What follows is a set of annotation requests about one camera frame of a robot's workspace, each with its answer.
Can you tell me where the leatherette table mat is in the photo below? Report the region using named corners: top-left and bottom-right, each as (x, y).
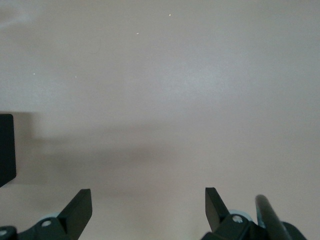
top-left (0, 0), bottom-right (320, 240)

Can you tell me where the black plastic box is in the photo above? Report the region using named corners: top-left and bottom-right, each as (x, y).
top-left (0, 113), bottom-right (17, 188)

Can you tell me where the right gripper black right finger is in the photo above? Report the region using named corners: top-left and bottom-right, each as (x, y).
top-left (201, 186), bottom-right (308, 240)

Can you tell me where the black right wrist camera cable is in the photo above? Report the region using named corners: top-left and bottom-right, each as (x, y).
top-left (254, 194), bottom-right (288, 240)

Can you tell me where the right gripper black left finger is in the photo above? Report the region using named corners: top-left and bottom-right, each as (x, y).
top-left (0, 188), bottom-right (93, 240)

